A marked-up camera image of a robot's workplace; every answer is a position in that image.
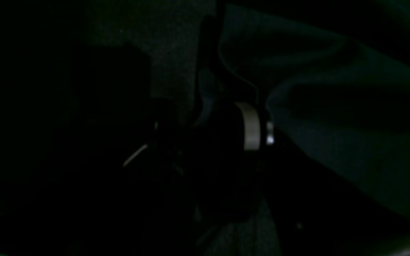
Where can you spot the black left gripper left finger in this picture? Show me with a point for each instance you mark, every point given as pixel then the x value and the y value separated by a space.
pixel 159 204

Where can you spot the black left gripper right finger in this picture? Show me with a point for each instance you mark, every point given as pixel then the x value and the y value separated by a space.
pixel 249 136

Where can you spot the dark grey t-shirt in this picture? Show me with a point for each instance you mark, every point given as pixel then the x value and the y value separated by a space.
pixel 334 76

